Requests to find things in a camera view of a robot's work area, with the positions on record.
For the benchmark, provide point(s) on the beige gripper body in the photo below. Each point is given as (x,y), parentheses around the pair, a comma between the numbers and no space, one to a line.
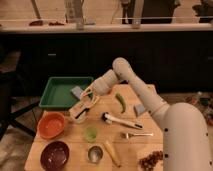
(91,95)

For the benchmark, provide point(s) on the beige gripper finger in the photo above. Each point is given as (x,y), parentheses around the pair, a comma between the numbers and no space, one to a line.
(85,95)
(92,102)

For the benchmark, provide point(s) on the wooden board eraser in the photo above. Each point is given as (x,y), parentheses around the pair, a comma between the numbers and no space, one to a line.
(80,105)

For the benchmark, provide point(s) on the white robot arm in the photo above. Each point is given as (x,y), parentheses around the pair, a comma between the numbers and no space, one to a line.
(186,144)

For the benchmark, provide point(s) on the white paper cup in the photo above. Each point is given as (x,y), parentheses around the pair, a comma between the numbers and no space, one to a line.
(77,115)

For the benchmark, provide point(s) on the small green cup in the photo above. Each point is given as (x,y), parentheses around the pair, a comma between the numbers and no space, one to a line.
(90,134)

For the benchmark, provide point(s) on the small metal cup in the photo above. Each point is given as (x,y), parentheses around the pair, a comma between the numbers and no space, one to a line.
(95,154)

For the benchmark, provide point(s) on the grey sponge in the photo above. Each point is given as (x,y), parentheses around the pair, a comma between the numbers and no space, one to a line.
(77,91)

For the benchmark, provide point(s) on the green plastic tray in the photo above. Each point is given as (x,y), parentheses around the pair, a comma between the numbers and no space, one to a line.
(57,94)

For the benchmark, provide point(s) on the grey wedge block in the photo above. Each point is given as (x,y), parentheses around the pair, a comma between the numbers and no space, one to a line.
(139,109)

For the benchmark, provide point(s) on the metal fork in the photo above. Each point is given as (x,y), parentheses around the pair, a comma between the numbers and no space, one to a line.
(130,135)

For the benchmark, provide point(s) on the orange bowl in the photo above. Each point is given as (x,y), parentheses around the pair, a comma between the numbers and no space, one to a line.
(51,125)

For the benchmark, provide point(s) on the dark red bowl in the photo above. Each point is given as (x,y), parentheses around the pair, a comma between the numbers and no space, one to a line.
(54,156)

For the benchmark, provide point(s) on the bunch of red grapes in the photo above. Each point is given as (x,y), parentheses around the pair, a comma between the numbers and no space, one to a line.
(149,162)

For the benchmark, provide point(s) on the white handled dish brush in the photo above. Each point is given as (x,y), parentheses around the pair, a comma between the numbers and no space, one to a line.
(110,118)

